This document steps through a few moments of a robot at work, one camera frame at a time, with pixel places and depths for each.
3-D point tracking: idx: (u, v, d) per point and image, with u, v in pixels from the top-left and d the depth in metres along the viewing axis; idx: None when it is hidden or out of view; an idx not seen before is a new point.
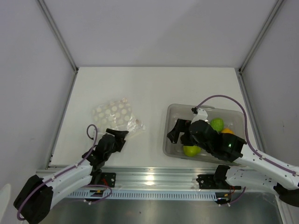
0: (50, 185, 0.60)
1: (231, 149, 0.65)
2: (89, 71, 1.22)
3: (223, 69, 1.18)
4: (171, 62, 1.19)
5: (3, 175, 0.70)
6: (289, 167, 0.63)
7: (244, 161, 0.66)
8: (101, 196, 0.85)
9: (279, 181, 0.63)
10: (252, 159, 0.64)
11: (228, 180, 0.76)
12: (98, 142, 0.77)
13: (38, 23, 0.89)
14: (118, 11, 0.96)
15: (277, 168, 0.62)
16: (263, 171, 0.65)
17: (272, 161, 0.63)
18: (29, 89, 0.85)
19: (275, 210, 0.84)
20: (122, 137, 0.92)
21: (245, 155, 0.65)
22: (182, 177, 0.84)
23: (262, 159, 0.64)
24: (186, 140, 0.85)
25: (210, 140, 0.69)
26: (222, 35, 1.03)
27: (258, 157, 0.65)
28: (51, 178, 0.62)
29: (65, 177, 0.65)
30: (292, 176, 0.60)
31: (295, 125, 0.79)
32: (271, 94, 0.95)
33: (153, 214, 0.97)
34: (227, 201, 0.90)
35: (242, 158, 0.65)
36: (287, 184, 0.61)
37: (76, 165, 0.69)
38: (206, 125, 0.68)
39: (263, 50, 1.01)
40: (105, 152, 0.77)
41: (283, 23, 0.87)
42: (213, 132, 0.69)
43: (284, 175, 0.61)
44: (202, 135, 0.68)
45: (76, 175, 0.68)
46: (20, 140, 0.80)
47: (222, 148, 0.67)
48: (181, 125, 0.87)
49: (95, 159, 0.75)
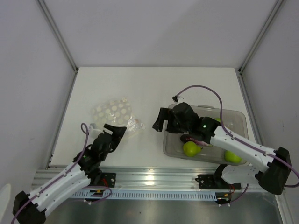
0: (36, 202, 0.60)
1: (206, 129, 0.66)
2: (90, 71, 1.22)
3: (223, 69, 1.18)
4: (172, 62, 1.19)
5: (2, 175, 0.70)
6: (262, 147, 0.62)
7: (216, 141, 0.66)
8: (101, 196, 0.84)
9: (250, 161, 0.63)
10: (224, 138, 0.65)
11: (223, 176, 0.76)
12: (94, 142, 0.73)
13: (39, 24, 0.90)
14: (118, 11, 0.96)
15: (248, 148, 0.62)
16: (235, 151, 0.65)
17: (243, 142, 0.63)
18: (28, 88, 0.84)
19: (275, 210, 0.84)
20: (120, 136, 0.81)
21: (217, 135, 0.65)
22: (182, 177, 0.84)
23: (233, 139, 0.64)
24: (172, 129, 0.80)
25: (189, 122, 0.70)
26: (222, 35, 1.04)
27: (230, 136, 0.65)
28: (36, 193, 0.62)
29: (53, 189, 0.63)
30: (262, 156, 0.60)
31: (294, 125, 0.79)
32: (271, 94, 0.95)
33: (154, 214, 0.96)
34: (227, 201, 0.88)
35: (214, 137, 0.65)
36: (257, 164, 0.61)
37: (64, 173, 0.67)
38: (187, 107, 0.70)
39: (262, 50, 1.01)
40: (100, 153, 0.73)
41: (282, 24, 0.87)
42: (193, 115, 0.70)
43: (254, 154, 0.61)
44: (181, 115, 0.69)
45: (67, 184, 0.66)
46: (20, 139, 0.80)
47: (200, 128, 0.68)
48: (163, 113, 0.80)
49: (88, 160, 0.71)
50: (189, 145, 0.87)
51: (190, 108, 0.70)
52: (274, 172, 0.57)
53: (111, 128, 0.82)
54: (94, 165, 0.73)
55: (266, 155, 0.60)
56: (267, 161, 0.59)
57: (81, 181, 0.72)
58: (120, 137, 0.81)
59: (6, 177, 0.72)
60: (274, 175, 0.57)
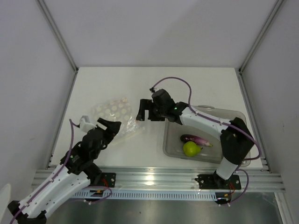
0: (26, 213, 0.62)
1: (176, 110, 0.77)
2: (90, 71, 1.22)
3: (223, 69, 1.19)
4: (171, 62, 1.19)
5: (2, 175, 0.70)
6: (219, 119, 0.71)
7: (184, 119, 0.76)
8: (101, 196, 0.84)
9: (210, 131, 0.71)
10: (188, 115, 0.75)
11: (218, 173, 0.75)
12: (84, 139, 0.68)
13: (39, 24, 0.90)
14: (118, 12, 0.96)
15: (207, 120, 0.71)
16: (200, 126, 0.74)
17: (204, 116, 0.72)
18: (29, 88, 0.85)
19: (275, 210, 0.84)
20: (115, 133, 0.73)
21: (184, 113, 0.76)
22: (182, 177, 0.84)
23: (196, 115, 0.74)
24: (153, 117, 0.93)
25: (165, 105, 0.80)
26: (222, 35, 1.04)
27: (194, 113, 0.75)
28: (25, 204, 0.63)
29: (40, 197, 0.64)
30: (218, 125, 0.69)
31: (294, 124, 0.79)
32: (271, 94, 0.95)
33: (154, 214, 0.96)
34: (227, 201, 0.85)
35: (181, 115, 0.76)
36: (215, 132, 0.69)
37: (51, 180, 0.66)
38: (163, 92, 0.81)
39: (262, 50, 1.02)
40: (90, 151, 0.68)
41: (282, 24, 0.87)
42: (168, 99, 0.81)
43: (212, 124, 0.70)
44: (158, 99, 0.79)
45: (56, 188, 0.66)
46: (20, 139, 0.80)
47: (173, 110, 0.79)
48: (143, 104, 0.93)
49: (76, 160, 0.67)
50: (189, 145, 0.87)
51: (167, 93, 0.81)
52: (227, 137, 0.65)
53: (105, 122, 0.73)
54: (85, 165, 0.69)
55: (220, 124, 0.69)
56: (222, 128, 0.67)
57: (81, 181, 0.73)
58: (114, 134, 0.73)
59: (5, 177, 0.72)
60: (226, 139, 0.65)
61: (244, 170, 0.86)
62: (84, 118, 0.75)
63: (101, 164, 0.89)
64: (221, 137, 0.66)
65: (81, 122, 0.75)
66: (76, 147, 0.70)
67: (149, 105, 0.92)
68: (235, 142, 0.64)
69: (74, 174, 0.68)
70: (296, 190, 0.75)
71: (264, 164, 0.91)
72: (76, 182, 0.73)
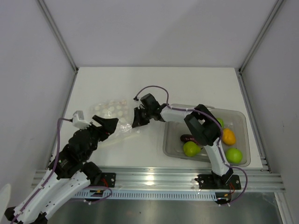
0: (21, 220, 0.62)
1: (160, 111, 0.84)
2: (89, 71, 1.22)
3: (223, 69, 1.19)
4: (172, 62, 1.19)
5: (2, 174, 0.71)
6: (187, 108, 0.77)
7: (164, 116, 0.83)
8: (101, 196, 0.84)
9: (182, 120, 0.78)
10: (165, 111, 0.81)
11: (214, 171, 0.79)
12: (70, 143, 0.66)
13: (39, 24, 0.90)
14: (118, 11, 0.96)
15: (177, 111, 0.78)
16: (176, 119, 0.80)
17: (175, 108, 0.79)
18: (29, 88, 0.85)
19: (275, 210, 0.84)
20: (109, 131, 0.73)
21: (163, 110, 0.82)
22: (182, 178, 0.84)
23: (170, 108, 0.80)
24: (142, 121, 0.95)
25: (151, 107, 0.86)
26: (222, 35, 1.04)
27: (168, 108, 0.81)
28: (18, 212, 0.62)
29: (34, 204, 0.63)
30: (185, 112, 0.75)
31: (294, 124, 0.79)
32: (271, 94, 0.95)
33: (154, 214, 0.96)
34: (227, 201, 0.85)
35: (161, 113, 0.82)
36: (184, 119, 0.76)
37: (41, 187, 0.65)
38: (149, 95, 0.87)
39: (262, 50, 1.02)
40: (79, 154, 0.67)
41: (282, 23, 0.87)
42: (154, 101, 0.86)
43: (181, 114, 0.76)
44: (145, 101, 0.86)
45: (48, 193, 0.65)
46: (20, 139, 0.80)
47: (157, 110, 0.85)
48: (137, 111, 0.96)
49: (65, 164, 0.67)
50: (189, 145, 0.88)
51: (153, 96, 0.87)
52: (190, 120, 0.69)
53: (101, 121, 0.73)
54: (75, 168, 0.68)
55: (186, 112, 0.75)
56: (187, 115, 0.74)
57: (80, 182, 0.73)
58: (109, 132, 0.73)
59: (5, 178, 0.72)
60: (189, 122, 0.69)
61: (244, 170, 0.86)
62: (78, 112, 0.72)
63: (101, 164, 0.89)
64: (186, 121, 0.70)
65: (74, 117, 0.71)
66: (64, 150, 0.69)
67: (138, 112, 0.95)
68: (199, 124, 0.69)
69: (65, 178, 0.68)
70: (296, 190, 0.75)
71: (264, 164, 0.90)
72: (76, 183, 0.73)
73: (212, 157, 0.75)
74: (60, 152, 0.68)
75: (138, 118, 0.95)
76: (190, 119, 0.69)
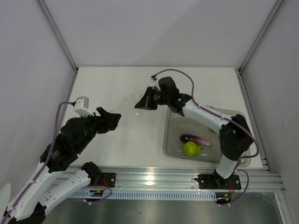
0: (14, 216, 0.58)
1: (181, 103, 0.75)
2: (90, 71, 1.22)
3: (223, 70, 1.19)
4: (171, 62, 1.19)
5: (2, 174, 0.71)
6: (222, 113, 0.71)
7: (186, 111, 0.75)
8: (101, 196, 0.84)
9: (211, 126, 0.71)
10: (191, 108, 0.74)
11: (218, 172, 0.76)
12: (62, 132, 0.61)
13: (39, 23, 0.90)
14: (118, 12, 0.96)
15: (209, 114, 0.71)
16: (201, 119, 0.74)
17: (206, 109, 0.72)
18: (29, 88, 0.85)
19: (275, 210, 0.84)
20: (108, 126, 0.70)
21: (187, 105, 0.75)
22: (182, 177, 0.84)
23: (199, 108, 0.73)
24: (150, 105, 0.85)
25: (170, 94, 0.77)
26: (222, 35, 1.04)
27: (196, 106, 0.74)
28: (11, 207, 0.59)
29: (26, 199, 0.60)
30: (219, 119, 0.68)
31: (294, 124, 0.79)
32: (271, 94, 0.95)
33: (153, 214, 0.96)
34: (227, 201, 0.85)
35: (185, 107, 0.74)
36: (214, 126, 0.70)
37: (32, 181, 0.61)
38: (171, 80, 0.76)
39: (262, 50, 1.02)
40: (73, 144, 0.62)
41: (281, 24, 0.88)
42: (175, 89, 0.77)
43: (213, 119, 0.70)
44: (165, 87, 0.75)
45: (41, 188, 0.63)
46: (20, 139, 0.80)
47: (177, 102, 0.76)
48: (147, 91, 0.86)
49: (57, 155, 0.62)
50: (189, 144, 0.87)
51: (174, 83, 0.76)
52: (226, 131, 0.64)
53: (104, 115, 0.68)
54: (67, 161, 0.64)
55: (221, 119, 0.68)
56: (222, 123, 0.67)
57: (81, 179, 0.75)
58: (109, 128, 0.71)
59: (5, 178, 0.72)
60: (226, 134, 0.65)
61: (244, 170, 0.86)
62: (83, 98, 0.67)
63: (102, 164, 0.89)
64: (221, 132, 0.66)
65: (76, 104, 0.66)
66: (57, 140, 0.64)
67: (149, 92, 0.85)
68: (234, 137, 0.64)
69: (58, 171, 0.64)
70: (296, 189, 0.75)
71: (264, 164, 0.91)
72: (77, 179, 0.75)
73: (229, 166, 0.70)
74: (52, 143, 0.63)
75: (146, 99, 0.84)
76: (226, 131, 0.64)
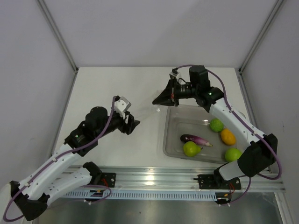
0: (26, 194, 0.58)
1: (210, 96, 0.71)
2: (90, 71, 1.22)
3: (223, 69, 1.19)
4: (171, 63, 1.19)
5: (3, 175, 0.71)
6: (254, 128, 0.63)
7: (214, 109, 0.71)
8: (101, 196, 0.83)
9: (238, 136, 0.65)
10: (222, 109, 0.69)
11: (222, 173, 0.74)
12: (87, 118, 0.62)
13: (39, 24, 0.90)
14: (118, 12, 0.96)
15: (239, 123, 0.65)
16: (227, 123, 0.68)
17: (237, 116, 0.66)
18: (29, 88, 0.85)
19: (275, 210, 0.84)
20: (127, 129, 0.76)
21: (217, 104, 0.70)
22: (182, 176, 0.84)
23: (231, 112, 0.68)
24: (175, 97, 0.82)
25: (200, 84, 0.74)
26: (222, 35, 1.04)
27: (228, 109, 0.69)
28: (25, 184, 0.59)
29: (43, 178, 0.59)
30: (250, 134, 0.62)
31: (294, 124, 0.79)
32: (271, 94, 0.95)
33: (153, 214, 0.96)
34: (227, 201, 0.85)
35: (214, 105, 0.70)
36: (243, 140, 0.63)
37: (54, 160, 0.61)
38: (205, 69, 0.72)
39: (262, 50, 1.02)
40: (95, 130, 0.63)
41: (281, 24, 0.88)
42: (206, 80, 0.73)
43: (243, 131, 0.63)
44: (196, 76, 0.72)
45: (60, 169, 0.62)
46: (20, 139, 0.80)
47: (206, 95, 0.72)
48: (172, 82, 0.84)
49: (81, 139, 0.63)
50: (189, 144, 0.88)
51: (207, 74, 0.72)
52: (253, 150, 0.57)
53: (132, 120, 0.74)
54: (91, 146, 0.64)
55: (252, 135, 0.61)
56: (252, 139, 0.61)
57: (83, 176, 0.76)
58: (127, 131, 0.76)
59: (5, 178, 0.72)
60: (252, 152, 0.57)
61: None
62: (127, 103, 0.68)
63: (101, 164, 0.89)
64: (246, 150, 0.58)
65: (119, 103, 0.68)
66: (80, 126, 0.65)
67: (175, 84, 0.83)
68: (260, 158, 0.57)
69: (78, 156, 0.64)
70: (296, 190, 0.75)
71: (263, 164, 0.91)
72: (79, 176, 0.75)
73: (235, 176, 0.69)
74: (75, 129, 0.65)
75: (172, 90, 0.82)
76: (253, 150, 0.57)
